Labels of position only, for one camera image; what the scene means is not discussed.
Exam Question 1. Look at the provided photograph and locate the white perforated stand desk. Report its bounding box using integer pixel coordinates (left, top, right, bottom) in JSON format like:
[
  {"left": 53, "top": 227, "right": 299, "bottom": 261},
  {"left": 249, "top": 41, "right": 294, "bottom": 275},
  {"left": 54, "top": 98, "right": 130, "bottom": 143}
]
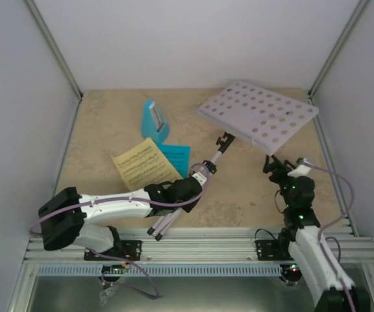
[{"left": 197, "top": 81, "right": 319, "bottom": 156}]

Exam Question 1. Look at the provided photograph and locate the aluminium frame post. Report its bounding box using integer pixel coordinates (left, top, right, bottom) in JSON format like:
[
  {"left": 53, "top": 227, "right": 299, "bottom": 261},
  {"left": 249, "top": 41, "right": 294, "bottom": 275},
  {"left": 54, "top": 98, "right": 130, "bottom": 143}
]
[
  {"left": 306, "top": 0, "right": 371, "bottom": 99},
  {"left": 24, "top": 0, "right": 83, "bottom": 101}
]

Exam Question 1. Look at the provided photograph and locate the white tripod music stand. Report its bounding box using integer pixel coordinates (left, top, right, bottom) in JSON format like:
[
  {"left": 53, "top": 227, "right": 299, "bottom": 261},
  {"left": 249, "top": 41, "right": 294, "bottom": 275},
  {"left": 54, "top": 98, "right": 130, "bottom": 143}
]
[{"left": 147, "top": 133, "right": 235, "bottom": 241}]

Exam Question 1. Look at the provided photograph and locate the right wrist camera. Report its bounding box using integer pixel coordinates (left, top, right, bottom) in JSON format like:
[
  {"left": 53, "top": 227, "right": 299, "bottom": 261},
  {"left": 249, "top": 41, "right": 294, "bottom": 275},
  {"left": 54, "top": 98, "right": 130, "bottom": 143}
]
[{"left": 287, "top": 158, "right": 312, "bottom": 178}]

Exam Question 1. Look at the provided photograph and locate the blue music sheet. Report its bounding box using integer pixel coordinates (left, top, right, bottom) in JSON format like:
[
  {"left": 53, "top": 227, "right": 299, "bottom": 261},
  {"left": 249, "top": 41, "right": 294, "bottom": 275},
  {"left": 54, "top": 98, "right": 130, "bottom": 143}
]
[{"left": 158, "top": 144, "right": 191, "bottom": 178}]

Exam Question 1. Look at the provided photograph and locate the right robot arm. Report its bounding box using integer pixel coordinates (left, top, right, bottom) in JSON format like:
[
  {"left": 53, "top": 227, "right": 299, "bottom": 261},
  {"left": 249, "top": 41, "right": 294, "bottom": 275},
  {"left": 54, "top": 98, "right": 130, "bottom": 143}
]
[{"left": 263, "top": 155, "right": 371, "bottom": 311}]

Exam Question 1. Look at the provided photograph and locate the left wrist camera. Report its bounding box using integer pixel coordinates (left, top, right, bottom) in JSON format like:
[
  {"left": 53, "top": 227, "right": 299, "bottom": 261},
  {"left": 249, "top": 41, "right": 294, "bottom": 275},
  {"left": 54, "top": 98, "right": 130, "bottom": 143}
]
[{"left": 192, "top": 172, "right": 207, "bottom": 186}]

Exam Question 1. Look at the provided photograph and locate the grey cable duct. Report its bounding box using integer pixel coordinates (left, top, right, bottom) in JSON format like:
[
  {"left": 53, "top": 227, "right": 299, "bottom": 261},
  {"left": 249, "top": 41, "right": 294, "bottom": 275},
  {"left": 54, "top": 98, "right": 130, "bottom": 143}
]
[{"left": 37, "top": 263, "right": 282, "bottom": 277}]

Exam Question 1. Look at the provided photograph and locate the right aluminium frame post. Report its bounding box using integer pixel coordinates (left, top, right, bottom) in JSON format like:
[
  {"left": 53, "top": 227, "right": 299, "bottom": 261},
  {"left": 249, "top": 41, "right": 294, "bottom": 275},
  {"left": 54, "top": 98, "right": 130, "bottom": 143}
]
[{"left": 306, "top": 0, "right": 371, "bottom": 99}]

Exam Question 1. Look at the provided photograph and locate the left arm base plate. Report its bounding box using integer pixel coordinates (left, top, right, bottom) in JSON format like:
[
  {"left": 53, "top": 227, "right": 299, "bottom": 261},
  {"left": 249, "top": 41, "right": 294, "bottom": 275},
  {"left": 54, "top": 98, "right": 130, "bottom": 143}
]
[{"left": 83, "top": 240, "right": 142, "bottom": 261}]

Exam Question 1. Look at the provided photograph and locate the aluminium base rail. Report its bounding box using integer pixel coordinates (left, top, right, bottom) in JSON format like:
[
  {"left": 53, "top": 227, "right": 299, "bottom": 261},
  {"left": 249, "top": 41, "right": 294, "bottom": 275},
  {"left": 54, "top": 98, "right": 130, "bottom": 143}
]
[{"left": 23, "top": 227, "right": 374, "bottom": 265}]

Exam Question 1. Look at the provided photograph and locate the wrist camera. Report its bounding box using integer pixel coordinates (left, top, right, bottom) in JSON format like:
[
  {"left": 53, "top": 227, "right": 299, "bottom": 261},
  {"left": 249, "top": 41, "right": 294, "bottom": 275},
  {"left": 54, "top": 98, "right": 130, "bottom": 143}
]
[
  {"left": 192, "top": 172, "right": 207, "bottom": 186},
  {"left": 287, "top": 158, "right": 312, "bottom": 178}
]

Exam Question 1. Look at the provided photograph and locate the blue metronome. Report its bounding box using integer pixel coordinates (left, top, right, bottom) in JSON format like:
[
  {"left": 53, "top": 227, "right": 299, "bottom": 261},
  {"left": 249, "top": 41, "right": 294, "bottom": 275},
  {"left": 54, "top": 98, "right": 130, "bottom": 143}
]
[{"left": 140, "top": 100, "right": 170, "bottom": 144}]

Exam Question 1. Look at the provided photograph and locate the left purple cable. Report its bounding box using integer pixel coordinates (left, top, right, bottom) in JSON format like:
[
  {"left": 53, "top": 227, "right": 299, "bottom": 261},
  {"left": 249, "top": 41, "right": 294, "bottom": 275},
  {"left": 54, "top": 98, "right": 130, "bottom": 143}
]
[{"left": 27, "top": 162, "right": 216, "bottom": 300}]

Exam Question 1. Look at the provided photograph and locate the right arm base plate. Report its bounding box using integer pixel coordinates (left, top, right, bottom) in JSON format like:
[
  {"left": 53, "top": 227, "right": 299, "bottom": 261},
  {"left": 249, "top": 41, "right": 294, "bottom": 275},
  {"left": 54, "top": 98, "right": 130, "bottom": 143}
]
[{"left": 255, "top": 240, "right": 291, "bottom": 261}]

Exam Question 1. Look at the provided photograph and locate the left aluminium frame post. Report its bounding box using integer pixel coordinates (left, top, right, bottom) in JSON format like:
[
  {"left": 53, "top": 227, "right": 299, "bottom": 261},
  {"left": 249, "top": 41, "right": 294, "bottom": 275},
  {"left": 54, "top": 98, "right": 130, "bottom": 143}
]
[{"left": 24, "top": 0, "right": 83, "bottom": 101}]

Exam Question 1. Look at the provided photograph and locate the yellow music sheet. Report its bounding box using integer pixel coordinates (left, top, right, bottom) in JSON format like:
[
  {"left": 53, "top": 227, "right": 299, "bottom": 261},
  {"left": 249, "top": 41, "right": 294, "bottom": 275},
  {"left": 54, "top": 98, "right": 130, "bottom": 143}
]
[{"left": 112, "top": 138, "right": 182, "bottom": 191}]

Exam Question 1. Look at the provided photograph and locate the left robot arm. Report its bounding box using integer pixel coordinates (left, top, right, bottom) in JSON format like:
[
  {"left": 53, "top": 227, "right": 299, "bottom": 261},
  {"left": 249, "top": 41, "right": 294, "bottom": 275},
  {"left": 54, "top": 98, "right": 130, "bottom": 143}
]
[{"left": 38, "top": 172, "right": 207, "bottom": 259}]

